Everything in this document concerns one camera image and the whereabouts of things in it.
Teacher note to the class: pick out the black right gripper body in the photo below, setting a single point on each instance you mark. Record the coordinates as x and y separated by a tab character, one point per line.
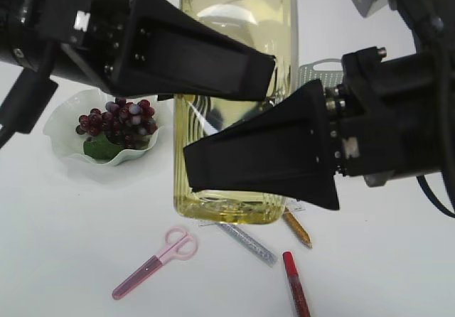
387	128

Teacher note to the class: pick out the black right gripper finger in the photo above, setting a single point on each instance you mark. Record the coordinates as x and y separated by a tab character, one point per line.
285	151

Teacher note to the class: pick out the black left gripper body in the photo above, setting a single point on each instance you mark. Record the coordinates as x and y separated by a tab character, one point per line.
50	37

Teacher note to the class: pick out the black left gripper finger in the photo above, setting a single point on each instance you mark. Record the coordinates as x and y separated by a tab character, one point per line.
165	51

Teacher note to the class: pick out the purple grape bunch with leaves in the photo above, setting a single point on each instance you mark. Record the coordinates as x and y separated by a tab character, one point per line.
123	125

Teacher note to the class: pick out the yellow tea drink bottle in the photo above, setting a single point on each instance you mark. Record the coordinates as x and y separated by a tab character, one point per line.
271	27

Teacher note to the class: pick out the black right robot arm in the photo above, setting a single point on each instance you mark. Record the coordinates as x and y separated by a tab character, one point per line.
432	25

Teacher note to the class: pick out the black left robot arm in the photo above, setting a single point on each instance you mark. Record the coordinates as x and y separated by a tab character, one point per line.
20	114

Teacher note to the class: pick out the clear plastic ruler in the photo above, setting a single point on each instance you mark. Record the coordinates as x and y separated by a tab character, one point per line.
294	205

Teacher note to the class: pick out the green plastic woven basket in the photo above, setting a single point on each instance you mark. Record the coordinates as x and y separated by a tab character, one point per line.
328	71

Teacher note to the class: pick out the gold glitter pen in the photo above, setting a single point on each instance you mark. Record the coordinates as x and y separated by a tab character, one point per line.
298	230

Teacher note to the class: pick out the silver glitter pen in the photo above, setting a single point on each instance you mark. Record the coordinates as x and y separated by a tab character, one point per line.
251	244

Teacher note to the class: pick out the pale green wavy plate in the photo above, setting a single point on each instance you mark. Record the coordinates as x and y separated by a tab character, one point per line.
66	144

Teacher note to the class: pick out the red glitter pen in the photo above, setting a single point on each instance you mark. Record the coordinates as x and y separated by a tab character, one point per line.
297	291

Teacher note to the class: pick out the pink scissors with cover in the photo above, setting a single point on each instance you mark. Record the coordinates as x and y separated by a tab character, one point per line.
179	244

